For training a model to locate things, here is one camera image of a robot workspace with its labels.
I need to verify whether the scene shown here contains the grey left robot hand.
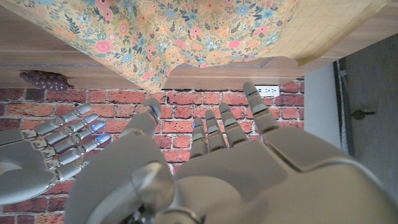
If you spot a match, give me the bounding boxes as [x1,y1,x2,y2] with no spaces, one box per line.
[63,81,398,224]

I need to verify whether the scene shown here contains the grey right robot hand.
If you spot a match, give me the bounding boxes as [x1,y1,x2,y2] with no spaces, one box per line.
[0,103,112,206]

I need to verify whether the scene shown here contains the floral kraft wrapping paper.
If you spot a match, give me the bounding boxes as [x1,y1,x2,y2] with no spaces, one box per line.
[0,0,388,94]

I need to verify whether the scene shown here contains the brown pinecone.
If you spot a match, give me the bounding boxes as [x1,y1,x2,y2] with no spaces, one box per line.
[19,70,75,91]

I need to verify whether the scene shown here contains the white power strip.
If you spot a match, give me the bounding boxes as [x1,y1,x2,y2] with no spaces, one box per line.
[254,85,280,97]

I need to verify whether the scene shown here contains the red brick printed backdrop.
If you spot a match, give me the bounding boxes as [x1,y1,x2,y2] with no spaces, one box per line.
[0,77,305,224]

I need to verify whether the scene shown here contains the black door handle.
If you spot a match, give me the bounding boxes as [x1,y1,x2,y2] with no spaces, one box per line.
[351,109,376,121]

